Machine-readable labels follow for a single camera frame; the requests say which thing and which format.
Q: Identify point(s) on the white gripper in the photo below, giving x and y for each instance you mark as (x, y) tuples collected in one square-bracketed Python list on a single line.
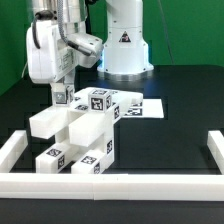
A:
[(54, 61)]

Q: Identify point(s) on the white chair nut cube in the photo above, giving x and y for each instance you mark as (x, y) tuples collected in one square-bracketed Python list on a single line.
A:
[(63, 98), (100, 100)]

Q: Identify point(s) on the white chair back frame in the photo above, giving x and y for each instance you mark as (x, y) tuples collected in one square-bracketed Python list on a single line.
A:
[(52, 120)]

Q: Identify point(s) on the white chair seat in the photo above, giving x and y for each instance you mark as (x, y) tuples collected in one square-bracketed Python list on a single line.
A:
[(90, 129)]

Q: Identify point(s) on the white left fence bar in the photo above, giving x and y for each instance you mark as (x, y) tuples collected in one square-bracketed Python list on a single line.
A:
[(12, 150)]

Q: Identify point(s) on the white right fence bar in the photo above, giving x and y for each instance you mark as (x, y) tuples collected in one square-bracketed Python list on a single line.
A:
[(215, 143)]

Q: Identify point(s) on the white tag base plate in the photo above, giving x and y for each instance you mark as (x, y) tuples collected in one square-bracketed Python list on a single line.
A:
[(148, 108)]

